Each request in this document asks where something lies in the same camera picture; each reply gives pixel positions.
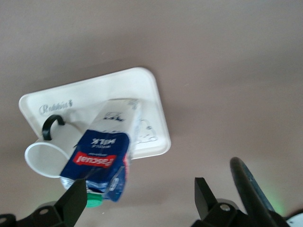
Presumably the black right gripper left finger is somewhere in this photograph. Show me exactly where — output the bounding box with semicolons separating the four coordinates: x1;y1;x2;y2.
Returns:
14;178;87;227

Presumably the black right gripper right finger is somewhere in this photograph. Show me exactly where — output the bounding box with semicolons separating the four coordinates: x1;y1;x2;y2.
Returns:
193;176;247;227

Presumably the white smiley cup black handle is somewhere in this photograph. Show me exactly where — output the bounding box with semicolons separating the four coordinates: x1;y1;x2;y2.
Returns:
24;114;96;178

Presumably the blue and white milk carton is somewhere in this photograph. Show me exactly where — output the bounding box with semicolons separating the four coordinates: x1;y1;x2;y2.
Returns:
59;97;143;209

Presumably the cream tray with bear print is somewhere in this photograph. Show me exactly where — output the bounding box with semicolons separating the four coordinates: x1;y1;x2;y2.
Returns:
18;67;172;160

